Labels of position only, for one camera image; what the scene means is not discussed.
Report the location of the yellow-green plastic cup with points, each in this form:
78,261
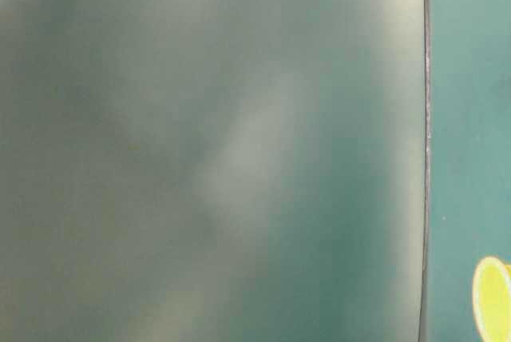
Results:
491,299

